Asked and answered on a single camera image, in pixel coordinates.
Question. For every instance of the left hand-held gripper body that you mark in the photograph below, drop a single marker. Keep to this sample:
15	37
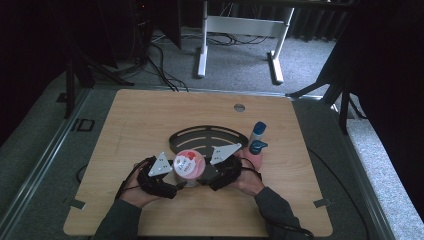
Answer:
156	181

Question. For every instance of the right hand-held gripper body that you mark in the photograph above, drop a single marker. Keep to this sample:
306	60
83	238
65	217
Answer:
228	170

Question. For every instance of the pink tub with white lid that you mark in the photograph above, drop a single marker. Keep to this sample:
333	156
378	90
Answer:
188	165

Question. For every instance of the black slotted corner rack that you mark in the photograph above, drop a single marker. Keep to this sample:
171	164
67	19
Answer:
200	135

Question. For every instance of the white bottle with blue cap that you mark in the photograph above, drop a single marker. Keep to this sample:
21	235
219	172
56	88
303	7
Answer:
257	131

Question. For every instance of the person's left hand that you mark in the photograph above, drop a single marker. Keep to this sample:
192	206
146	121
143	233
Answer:
135	195

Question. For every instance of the person's right hand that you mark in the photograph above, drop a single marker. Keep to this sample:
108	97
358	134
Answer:
250	183

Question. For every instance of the grey round table grommet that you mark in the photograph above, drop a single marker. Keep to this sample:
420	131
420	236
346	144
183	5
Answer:
239	107

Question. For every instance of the grey tape strip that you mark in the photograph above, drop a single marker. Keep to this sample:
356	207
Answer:
322	202
76	204

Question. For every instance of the black metal stand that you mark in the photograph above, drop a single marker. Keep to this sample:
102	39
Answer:
70	90
343	110

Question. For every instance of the black rectangular floor frame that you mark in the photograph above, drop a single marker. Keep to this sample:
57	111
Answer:
80	125

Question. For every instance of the aluminium floor rail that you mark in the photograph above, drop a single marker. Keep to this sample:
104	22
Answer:
40	160
363	173

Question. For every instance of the white metal desk frame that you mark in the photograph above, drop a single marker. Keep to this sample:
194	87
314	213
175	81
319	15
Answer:
243	26

